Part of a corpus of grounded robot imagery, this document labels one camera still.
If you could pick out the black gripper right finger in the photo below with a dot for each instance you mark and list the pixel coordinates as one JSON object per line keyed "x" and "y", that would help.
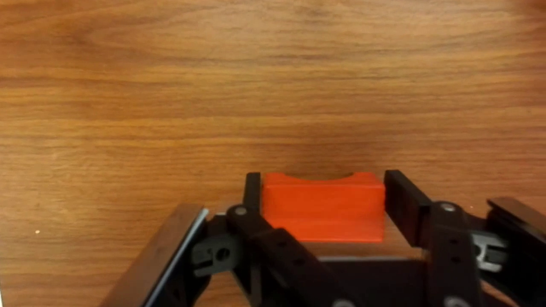
{"x": 450, "y": 244}

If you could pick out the orange arch toy block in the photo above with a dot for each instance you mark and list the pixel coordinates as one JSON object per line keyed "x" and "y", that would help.
{"x": 325, "y": 208}

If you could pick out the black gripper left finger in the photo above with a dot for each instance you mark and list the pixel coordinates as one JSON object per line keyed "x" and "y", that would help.
{"x": 274, "y": 249}

